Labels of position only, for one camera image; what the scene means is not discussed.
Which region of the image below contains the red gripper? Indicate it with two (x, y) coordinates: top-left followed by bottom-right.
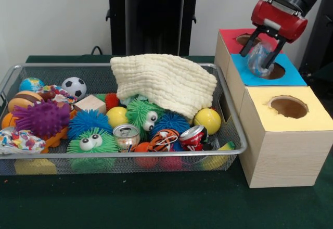
(239, 0), (309, 69)

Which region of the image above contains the cream knitted cloth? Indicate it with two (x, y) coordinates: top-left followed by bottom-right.
(110, 54), (219, 120)

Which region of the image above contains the red soda can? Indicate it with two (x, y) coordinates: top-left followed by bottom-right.
(179, 125), (209, 151)

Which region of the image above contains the green spiky ball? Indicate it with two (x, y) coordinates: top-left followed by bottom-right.
(67, 127), (120, 154)
(126, 98), (167, 140)

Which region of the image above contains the wooden box with three holes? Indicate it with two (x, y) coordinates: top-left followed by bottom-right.
(214, 28), (333, 188)

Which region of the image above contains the clear mesh bin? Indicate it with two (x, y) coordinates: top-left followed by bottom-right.
(0, 62), (248, 176)

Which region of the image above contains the black stand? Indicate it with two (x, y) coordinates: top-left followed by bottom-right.
(298, 0), (333, 102)

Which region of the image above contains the dark green side tablecloth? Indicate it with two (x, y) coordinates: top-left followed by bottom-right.
(312, 61), (333, 81)

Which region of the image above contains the yellow ball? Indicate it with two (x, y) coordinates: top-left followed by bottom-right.
(193, 108), (222, 135)

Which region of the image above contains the wooden cube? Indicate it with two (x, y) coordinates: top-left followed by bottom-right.
(73, 95), (107, 114)

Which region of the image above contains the small soccer ball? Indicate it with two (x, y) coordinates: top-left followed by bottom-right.
(61, 77), (87, 100)

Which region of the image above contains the purple spiky ball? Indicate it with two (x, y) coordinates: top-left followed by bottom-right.
(12, 100), (71, 138)

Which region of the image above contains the globe ball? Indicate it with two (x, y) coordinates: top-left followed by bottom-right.
(18, 77), (45, 94)

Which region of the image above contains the burger toy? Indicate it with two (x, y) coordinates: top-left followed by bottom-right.
(7, 91), (44, 112)

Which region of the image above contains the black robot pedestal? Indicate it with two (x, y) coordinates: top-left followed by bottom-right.
(100, 0), (210, 56)

